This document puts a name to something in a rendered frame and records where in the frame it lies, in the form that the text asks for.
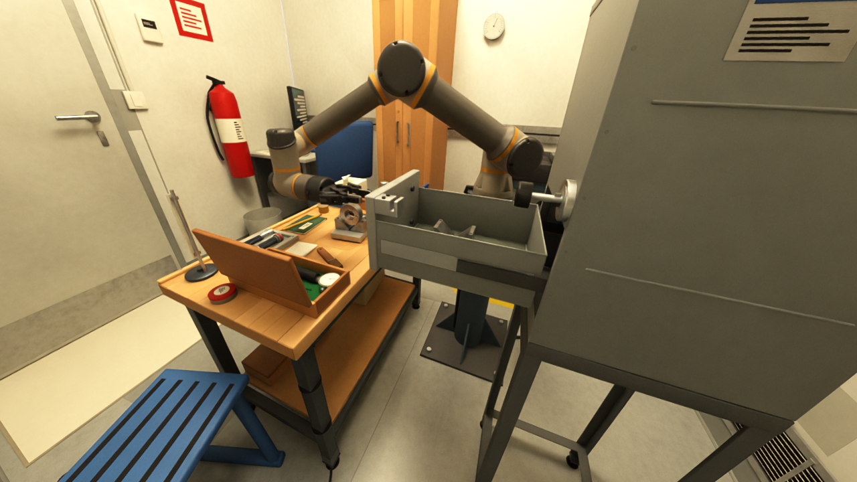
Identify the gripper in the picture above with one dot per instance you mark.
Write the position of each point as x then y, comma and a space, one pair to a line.
331, 194

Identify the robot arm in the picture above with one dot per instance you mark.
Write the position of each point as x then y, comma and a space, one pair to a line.
462, 107

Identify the grey V cradle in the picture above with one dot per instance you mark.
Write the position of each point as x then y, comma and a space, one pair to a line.
348, 234

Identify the white dial gauge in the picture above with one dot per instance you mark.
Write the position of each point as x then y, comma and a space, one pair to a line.
329, 279

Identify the grey cabinet drawer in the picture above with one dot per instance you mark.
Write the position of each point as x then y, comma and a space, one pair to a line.
469, 254

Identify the black round base rod stand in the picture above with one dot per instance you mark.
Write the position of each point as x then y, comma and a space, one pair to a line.
201, 272

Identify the black knob key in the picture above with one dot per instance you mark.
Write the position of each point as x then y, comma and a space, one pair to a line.
523, 195

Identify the grey gauge cabinet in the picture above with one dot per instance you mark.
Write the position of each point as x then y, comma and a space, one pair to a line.
669, 201

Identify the blue chair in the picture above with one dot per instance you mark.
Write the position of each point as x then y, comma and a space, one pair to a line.
345, 150

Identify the wooden cupboard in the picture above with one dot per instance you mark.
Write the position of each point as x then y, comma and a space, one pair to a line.
395, 144

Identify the grey flat pad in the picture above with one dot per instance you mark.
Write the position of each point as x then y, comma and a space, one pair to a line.
301, 249

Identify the grey tool tray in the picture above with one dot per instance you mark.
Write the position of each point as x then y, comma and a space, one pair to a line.
289, 239

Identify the black cylinder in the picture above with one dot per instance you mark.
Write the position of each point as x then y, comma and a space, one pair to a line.
308, 273

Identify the black marker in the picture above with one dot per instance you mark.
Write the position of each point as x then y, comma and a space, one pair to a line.
271, 239

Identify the grey waste bin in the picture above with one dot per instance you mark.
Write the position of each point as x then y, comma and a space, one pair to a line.
261, 219

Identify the blue marker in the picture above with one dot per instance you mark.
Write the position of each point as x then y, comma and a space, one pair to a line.
258, 236

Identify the wooden instrument case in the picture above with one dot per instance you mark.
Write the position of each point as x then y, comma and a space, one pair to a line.
254, 268

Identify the red fire extinguisher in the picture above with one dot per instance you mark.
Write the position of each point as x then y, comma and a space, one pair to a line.
231, 134

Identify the wooden workbench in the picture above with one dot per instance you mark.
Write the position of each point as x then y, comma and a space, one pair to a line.
261, 318

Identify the red tape roll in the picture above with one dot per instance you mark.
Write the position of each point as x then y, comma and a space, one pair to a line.
221, 293

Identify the wooden block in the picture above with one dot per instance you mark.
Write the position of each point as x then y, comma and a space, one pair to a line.
264, 365

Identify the silver round lock plate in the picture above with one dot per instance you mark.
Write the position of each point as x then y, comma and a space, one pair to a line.
569, 201

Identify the cream door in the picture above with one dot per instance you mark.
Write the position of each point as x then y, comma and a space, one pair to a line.
60, 187

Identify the blue step stool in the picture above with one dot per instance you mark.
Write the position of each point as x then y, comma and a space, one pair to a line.
167, 422

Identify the cream floor mat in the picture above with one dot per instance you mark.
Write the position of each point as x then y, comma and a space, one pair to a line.
80, 375

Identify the cream label plate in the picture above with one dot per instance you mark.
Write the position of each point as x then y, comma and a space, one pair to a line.
790, 33

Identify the floor vent grille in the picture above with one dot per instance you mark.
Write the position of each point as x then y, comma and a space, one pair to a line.
783, 458

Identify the black wall board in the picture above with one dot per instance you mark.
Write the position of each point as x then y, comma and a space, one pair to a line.
298, 107

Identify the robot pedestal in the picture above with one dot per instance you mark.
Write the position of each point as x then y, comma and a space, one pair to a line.
472, 321

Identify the white wall clock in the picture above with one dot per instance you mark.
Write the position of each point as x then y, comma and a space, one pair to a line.
494, 27

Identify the white light switch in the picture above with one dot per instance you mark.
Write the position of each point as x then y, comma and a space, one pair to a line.
135, 100

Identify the red framed wall sign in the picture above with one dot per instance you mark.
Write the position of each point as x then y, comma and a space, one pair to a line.
191, 19

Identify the white wall control box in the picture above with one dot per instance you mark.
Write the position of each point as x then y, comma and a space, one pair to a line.
148, 29

